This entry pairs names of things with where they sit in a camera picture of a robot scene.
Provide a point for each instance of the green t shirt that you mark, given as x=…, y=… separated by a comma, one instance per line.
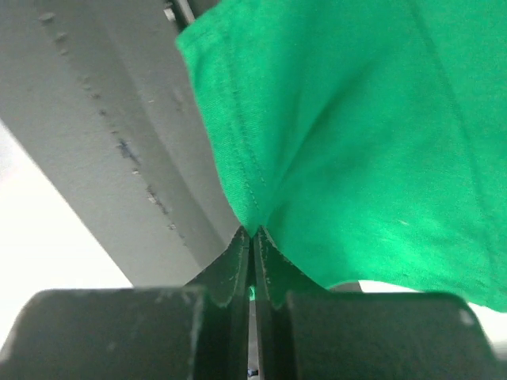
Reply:
x=367, y=137

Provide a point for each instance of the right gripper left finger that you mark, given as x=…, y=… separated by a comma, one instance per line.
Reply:
x=198, y=331

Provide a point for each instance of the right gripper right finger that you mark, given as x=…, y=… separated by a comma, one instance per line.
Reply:
x=307, y=332

